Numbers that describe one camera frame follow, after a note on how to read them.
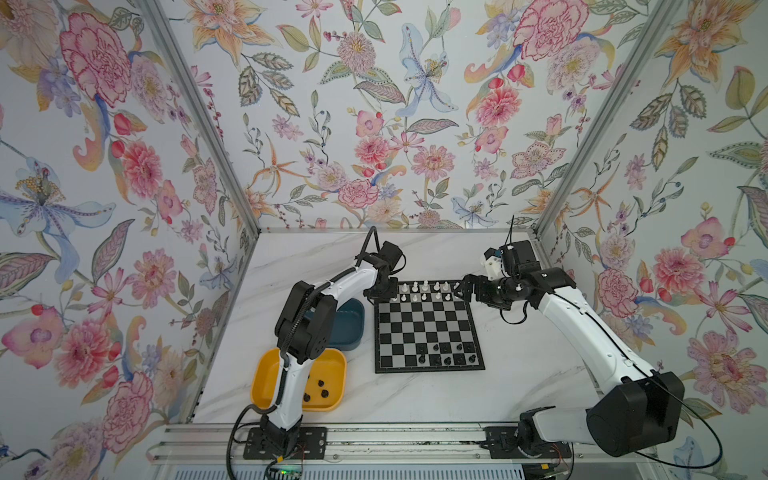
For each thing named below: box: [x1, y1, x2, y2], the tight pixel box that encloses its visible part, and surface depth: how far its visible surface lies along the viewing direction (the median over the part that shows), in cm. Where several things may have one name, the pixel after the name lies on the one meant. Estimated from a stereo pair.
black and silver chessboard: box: [374, 280, 486, 374], surface depth 92 cm
